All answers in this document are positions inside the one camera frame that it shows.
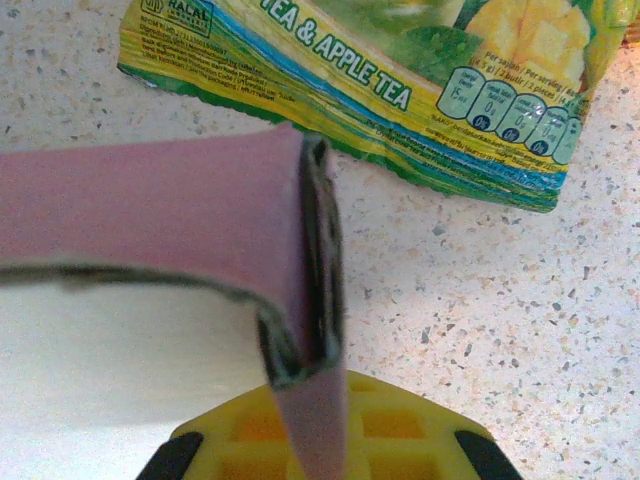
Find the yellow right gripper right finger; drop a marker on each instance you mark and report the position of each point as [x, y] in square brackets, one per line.
[415, 440]

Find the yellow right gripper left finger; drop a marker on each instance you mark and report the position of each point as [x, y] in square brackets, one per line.
[235, 440]

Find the pink paper box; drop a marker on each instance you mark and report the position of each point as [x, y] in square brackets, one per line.
[150, 200]

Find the green candy bag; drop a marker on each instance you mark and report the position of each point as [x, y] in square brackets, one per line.
[400, 75]

